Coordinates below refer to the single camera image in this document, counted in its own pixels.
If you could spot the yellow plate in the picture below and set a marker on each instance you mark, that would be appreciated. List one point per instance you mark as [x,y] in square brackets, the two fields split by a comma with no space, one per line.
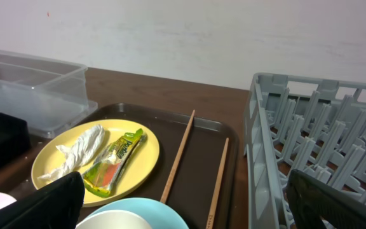
[139,166]

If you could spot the green snack wrapper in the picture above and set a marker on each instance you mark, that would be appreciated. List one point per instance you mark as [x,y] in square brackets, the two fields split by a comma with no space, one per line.
[101,178]

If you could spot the clear plastic waste bin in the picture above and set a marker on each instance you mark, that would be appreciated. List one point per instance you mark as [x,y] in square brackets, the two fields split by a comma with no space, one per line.
[50,95]

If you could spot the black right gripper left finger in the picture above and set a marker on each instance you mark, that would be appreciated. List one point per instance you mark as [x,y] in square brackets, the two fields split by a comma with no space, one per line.
[56,205]

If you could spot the wooden chopstick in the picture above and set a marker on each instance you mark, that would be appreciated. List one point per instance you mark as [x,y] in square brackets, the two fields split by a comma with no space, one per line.
[213,206]
[176,162]

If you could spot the light blue bowl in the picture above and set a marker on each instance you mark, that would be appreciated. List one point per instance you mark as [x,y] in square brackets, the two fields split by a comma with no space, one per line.
[158,215]

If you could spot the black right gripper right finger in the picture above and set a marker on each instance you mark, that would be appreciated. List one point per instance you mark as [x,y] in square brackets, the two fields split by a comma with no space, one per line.
[311,201]

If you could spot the grey dishwasher rack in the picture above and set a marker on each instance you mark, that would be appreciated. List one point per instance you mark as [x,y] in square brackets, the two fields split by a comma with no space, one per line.
[298,123]

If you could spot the dark brown serving tray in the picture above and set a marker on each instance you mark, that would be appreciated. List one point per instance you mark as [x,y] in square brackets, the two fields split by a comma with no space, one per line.
[193,186]

